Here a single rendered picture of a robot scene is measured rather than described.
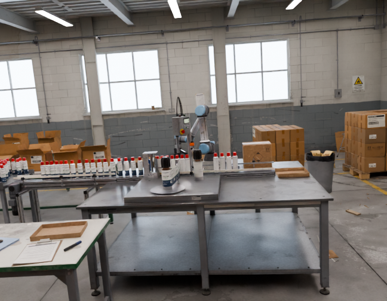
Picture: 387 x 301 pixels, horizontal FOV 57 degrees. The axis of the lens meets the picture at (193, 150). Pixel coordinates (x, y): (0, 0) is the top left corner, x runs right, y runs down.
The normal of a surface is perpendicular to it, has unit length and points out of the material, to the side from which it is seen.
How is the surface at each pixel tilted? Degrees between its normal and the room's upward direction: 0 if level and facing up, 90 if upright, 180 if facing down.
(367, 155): 92
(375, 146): 87
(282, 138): 91
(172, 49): 90
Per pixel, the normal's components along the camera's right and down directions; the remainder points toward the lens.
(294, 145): -0.04, 0.14
